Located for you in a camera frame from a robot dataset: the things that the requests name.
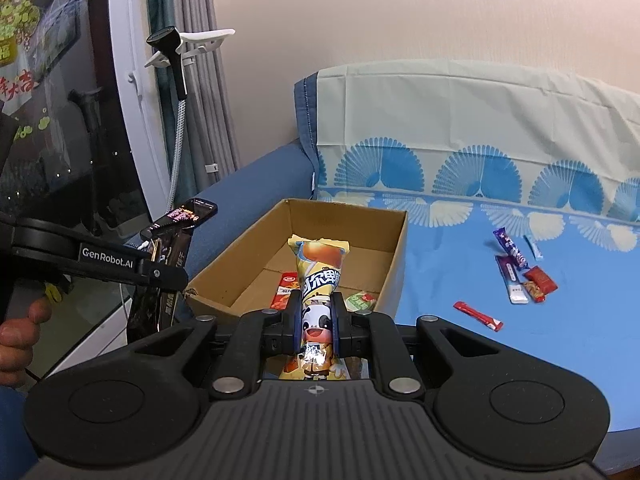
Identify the gooseneck phone holder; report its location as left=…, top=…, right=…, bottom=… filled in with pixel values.
left=145, top=26, right=236, bottom=211

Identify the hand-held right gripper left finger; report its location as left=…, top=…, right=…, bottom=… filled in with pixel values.
left=127, top=304, right=303, bottom=401

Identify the green snack packet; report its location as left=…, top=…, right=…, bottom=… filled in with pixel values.
left=345, top=291, right=377, bottom=314

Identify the red-orange snack packet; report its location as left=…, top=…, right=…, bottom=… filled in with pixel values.
left=271, top=271, right=297, bottom=311

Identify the white and purple snack packet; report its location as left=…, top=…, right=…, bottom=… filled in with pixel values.
left=495, top=255, right=529, bottom=306

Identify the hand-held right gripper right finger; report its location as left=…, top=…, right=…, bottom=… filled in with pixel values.
left=331, top=292, right=505, bottom=401

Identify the person's blue clothing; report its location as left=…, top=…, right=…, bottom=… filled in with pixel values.
left=0, top=385, right=40, bottom=480

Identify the red snack packet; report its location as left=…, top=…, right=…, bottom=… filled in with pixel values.
left=522, top=266, right=559, bottom=293

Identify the white door frame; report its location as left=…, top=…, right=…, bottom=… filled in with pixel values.
left=87, top=0, right=173, bottom=221

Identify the blue sofa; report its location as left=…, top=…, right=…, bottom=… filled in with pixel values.
left=182, top=142, right=317, bottom=296

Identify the orange-brown snack packet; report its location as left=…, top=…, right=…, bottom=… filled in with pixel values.
left=521, top=280, right=548, bottom=304

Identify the person's left hand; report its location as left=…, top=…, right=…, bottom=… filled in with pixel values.
left=0, top=297, right=54, bottom=387

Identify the black smartphone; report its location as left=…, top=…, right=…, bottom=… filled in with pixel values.
left=140, top=199, right=219, bottom=241

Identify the blue fan-print bedsheet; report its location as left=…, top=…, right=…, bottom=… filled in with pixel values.
left=292, top=61, right=640, bottom=433

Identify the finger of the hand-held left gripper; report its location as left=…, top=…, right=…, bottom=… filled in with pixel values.
left=136, top=249, right=190, bottom=295

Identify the cardboard box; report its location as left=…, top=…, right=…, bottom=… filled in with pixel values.
left=185, top=198, right=408, bottom=331

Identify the red and yellow window decoration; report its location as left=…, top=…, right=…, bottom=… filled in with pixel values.
left=0, top=0, right=76, bottom=116

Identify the red stick packet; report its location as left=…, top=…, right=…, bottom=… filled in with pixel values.
left=453, top=301, right=504, bottom=332

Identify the grey curtain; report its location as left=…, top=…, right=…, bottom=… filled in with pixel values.
left=175, top=0, right=242, bottom=201

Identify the dark snack packet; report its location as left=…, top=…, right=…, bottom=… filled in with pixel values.
left=126, top=227, right=195, bottom=346

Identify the yellow cartoon snack packet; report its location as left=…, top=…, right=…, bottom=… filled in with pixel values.
left=279, top=234, right=363, bottom=381

